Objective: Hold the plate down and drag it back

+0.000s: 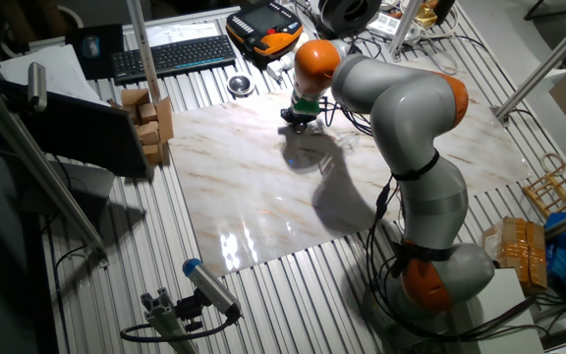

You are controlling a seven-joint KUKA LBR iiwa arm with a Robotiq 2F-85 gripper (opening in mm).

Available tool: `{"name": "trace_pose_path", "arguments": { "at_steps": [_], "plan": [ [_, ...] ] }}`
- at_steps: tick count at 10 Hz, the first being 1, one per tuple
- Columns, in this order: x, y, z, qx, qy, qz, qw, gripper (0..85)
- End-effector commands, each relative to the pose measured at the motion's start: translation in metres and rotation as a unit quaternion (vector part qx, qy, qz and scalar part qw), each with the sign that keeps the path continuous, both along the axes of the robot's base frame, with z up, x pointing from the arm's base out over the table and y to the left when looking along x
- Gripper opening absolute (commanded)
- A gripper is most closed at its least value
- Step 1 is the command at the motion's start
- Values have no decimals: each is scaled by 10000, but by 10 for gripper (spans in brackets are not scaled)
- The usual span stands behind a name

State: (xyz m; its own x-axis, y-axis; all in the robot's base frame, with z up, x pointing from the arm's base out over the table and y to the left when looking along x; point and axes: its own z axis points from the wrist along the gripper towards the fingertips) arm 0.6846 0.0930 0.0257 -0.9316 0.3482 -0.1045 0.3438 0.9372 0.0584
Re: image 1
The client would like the black monitor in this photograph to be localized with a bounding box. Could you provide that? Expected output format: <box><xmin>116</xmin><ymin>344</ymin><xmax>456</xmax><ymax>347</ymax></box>
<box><xmin>0</xmin><ymin>77</ymin><xmax>152</xmax><ymax>179</ymax></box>

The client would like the black camera cable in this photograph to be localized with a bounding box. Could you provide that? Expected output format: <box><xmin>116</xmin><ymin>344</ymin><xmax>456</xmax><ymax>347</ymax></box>
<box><xmin>119</xmin><ymin>314</ymin><xmax>241</xmax><ymax>344</ymax></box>

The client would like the cardboard box with wooden blocks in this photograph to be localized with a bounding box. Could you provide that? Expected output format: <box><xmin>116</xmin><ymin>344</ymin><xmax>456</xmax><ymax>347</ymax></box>
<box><xmin>108</xmin><ymin>88</ymin><xmax>176</xmax><ymax>167</ymax></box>

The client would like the black cable bundle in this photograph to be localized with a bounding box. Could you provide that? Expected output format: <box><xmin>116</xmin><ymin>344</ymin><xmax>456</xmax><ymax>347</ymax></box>
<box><xmin>319</xmin><ymin>95</ymin><xmax>549</xmax><ymax>344</ymax></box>

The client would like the white power strip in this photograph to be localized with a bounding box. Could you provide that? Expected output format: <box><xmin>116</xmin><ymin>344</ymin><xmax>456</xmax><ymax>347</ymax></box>
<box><xmin>365</xmin><ymin>12</ymin><xmax>423</xmax><ymax>44</ymax></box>

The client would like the white printed document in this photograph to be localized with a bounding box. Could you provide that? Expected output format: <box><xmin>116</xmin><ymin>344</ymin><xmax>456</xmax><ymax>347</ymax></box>
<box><xmin>142</xmin><ymin>22</ymin><xmax>221</xmax><ymax>49</ymax></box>

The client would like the white paper stack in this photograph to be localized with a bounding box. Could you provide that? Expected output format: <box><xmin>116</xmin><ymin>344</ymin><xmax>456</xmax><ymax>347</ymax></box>
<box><xmin>0</xmin><ymin>43</ymin><xmax>110</xmax><ymax>107</ymax></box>

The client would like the white power adapter plug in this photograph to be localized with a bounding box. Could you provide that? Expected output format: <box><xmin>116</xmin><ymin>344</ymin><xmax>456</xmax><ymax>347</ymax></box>
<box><xmin>266</xmin><ymin>52</ymin><xmax>296</xmax><ymax>83</ymax></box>

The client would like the orange black teach pendant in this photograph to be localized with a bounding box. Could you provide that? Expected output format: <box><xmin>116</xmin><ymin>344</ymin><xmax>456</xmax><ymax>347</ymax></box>
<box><xmin>225</xmin><ymin>1</ymin><xmax>305</xmax><ymax>58</ymax></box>

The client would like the aluminium extrusion camera stand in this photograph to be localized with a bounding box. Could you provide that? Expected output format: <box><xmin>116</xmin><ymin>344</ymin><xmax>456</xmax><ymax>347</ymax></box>
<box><xmin>140</xmin><ymin>287</ymin><xmax>200</xmax><ymax>354</ymax></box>

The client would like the small wooden rack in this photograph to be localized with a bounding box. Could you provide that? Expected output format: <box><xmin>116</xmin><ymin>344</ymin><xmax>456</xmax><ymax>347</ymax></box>
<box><xmin>522</xmin><ymin>151</ymin><xmax>566</xmax><ymax>218</ymax></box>

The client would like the marble pattern sheet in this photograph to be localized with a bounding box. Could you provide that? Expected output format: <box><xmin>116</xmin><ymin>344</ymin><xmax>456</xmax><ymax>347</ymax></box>
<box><xmin>167</xmin><ymin>53</ymin><xmax>533</xmax><ymax>277</ymax></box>

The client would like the diagonal aluminium bar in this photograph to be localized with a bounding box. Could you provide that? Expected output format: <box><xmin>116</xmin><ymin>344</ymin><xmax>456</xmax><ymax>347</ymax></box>
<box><xmin>491</xmin><ymin>4</ymin><xmax>566</xmax><ymax>127</ymax></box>

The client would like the tan cardboard box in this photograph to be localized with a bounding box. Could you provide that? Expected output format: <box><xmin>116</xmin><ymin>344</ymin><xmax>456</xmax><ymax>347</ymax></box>
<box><xmin>481</xmin><ymin>215</ymin><xmax>549</xmax><ymax>296</ymax></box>

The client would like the white box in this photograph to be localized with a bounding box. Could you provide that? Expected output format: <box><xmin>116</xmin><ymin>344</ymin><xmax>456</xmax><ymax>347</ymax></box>
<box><xmin>452</xmin><ymin>267</ymin><xmax>547</xmax><ymax>354</ymax></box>

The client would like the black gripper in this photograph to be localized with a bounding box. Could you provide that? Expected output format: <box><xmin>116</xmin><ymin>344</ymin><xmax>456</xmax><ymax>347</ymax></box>
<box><xmin>280</xmin><ymin>107</ymin><xmax>320</xmax><ymax>135</ymax></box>

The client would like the silver camera with blue tip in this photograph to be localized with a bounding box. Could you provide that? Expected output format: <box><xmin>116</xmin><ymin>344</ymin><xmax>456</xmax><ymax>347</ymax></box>
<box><xmin>182</xmin><ymin>258</ymin><xmax>243</xmax><ymax>320</ymax></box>

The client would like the long aluminium frame bar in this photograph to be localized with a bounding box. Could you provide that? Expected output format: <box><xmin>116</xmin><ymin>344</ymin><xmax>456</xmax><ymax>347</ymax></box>
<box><xmin>0</xmin><ymin>68</ymin><xmax>111</xmax><ymax>269</ymax></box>

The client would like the gold crumpled foil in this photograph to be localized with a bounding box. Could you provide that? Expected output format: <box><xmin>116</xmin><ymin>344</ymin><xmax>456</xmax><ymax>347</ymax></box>
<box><xmin>413</xmin><ymin>2</ymin><xmax>440</xmax><ymax>30</ymax></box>

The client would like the computer mouse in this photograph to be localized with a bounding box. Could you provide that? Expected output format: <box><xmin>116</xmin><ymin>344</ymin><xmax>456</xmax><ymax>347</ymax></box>
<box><xmin>82</xmin><ymin>34</ymin><xmax>101</xmax><ymax>59</ymax></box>

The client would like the black mouse pad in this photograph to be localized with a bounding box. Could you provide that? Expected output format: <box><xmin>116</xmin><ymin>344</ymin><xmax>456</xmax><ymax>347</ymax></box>
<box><xmin>65</xmin><ymin>23</ymin><xmax>126</xmax><ymax>81</ymax></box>

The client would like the short aluminium post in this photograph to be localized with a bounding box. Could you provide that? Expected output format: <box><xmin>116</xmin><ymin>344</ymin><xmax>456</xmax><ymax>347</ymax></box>
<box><xmin>388</xmin><ymin>0</ymin><xmax>425</xmax><ymax>61</ymax></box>

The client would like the green gripper mount adapter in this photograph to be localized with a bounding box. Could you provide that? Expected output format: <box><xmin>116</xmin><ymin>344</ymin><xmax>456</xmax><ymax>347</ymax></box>
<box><xmin>291</xmin><ymin>96</ymin><xmax>321</xmax><ymax>117</ymax></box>

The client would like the tall aluminium post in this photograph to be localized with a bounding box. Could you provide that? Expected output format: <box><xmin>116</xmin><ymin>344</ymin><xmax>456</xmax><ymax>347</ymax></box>
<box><xmin>125</xmin><ymin>0</ymin><xmax>162</xmax><ymax>104</ymax></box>

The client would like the black keyboard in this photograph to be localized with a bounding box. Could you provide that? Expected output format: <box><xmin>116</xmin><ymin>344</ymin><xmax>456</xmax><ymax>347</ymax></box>
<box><xmin>111</xmin><ymin>33</ymin><xmax>238</xmax><ymax>87</ymax></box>

